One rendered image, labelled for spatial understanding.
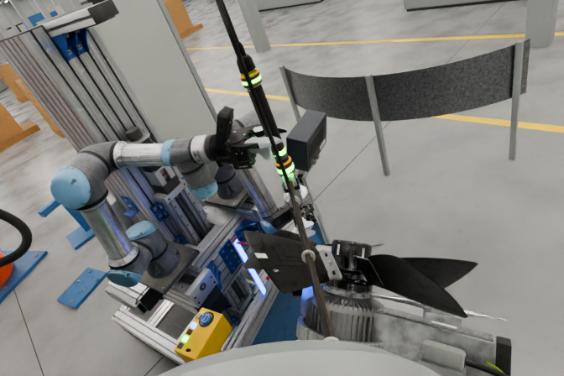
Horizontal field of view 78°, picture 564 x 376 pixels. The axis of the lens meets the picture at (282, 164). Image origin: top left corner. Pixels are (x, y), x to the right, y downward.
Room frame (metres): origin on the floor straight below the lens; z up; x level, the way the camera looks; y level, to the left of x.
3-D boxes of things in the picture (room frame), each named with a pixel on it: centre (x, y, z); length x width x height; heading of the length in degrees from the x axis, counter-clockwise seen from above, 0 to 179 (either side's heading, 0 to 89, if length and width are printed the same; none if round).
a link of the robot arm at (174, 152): (0.89, 0.24, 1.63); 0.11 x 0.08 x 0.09; 61
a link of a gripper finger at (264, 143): (0.73, 0.02, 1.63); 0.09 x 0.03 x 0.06; 52
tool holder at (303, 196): (0.74, -0.01, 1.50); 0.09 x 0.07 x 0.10; 176
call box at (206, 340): (0.75, 0.46, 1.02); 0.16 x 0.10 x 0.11; 141
